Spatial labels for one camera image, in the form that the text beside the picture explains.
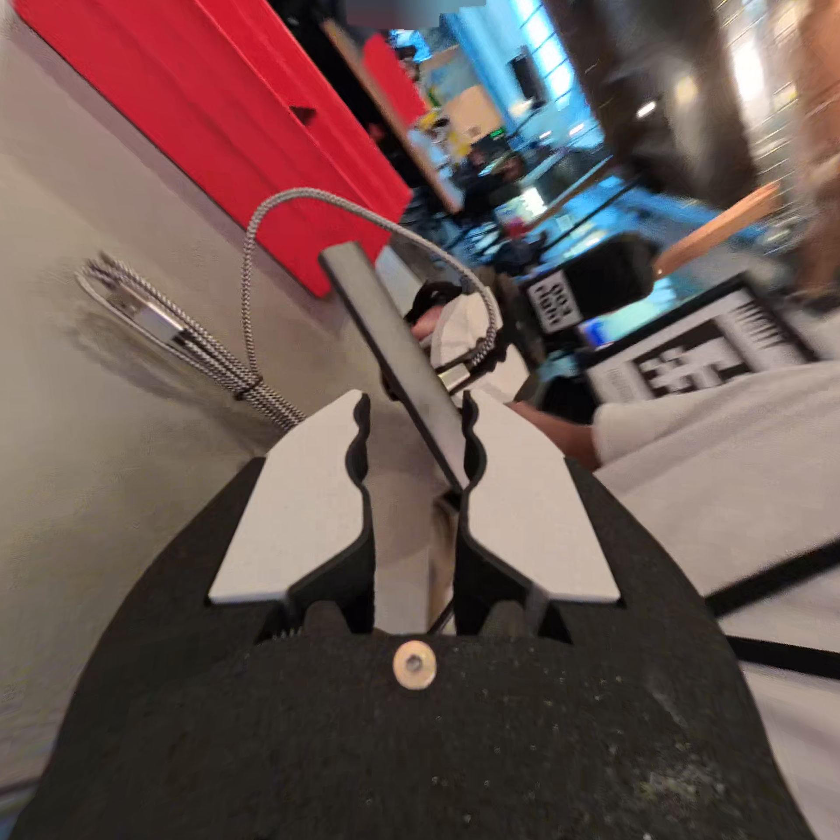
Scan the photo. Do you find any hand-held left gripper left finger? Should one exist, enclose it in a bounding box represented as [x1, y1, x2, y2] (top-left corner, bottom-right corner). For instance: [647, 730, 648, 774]
[208, 390, 375, 628]

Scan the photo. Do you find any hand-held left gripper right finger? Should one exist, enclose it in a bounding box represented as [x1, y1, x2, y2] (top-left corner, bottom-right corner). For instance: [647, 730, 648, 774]
[457, 390, 620, 634]

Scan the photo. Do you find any grey hub with cable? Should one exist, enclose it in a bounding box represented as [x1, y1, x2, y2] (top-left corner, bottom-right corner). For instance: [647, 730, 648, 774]
[319, 241, 476, 493]

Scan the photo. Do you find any braided grey cable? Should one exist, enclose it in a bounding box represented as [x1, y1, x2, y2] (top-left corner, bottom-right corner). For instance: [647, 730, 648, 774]
[77, 188, 506, 429]

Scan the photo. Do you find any red plastic bin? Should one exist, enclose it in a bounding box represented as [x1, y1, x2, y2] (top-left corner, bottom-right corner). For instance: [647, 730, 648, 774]
[14, 0, 416, 300]

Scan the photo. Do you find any grey desk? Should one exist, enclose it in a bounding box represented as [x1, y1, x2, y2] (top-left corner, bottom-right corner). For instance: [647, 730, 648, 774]
[0, 7, 434, 788]

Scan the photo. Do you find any person's white shirt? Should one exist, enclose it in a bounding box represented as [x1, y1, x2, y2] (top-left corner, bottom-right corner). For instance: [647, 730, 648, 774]
[591, 361, 840, 840]

